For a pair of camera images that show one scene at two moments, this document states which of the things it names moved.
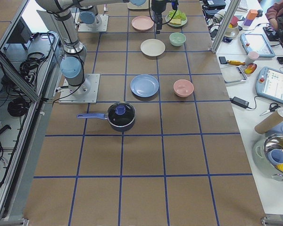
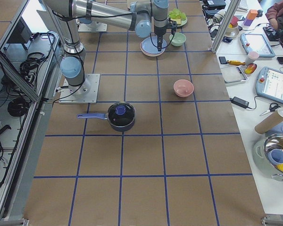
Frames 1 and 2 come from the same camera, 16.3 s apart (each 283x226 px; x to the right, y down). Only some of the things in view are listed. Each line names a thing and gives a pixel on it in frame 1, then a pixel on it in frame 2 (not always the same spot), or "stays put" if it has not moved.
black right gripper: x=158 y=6 -> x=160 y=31
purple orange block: x=250 y=17 stays put
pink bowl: x=183 y=87 stays put
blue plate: x=144 y=85 -> x=149 y=45
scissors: x=273 y=106 stays put
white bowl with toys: x=233 y=29 stays put
